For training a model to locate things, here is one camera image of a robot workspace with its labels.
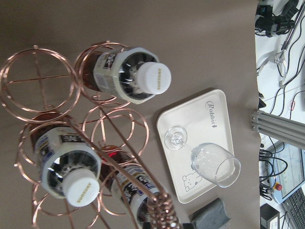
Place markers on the blue teach pendant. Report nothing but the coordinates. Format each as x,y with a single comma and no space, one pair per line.
285,170

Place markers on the clear wine glass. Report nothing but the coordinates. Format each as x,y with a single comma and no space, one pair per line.
209,160

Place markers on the aluminium frame post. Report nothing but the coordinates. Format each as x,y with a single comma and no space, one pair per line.
282,129

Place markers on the copper wire bottle basket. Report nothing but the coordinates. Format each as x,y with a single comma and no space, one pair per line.
40,86

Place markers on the cream rectangular tray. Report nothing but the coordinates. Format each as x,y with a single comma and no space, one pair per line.
206,120

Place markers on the grey folded cloth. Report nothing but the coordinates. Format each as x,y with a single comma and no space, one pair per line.
211,216

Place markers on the tea bottle white cap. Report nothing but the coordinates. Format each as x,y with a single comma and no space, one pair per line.
133,74

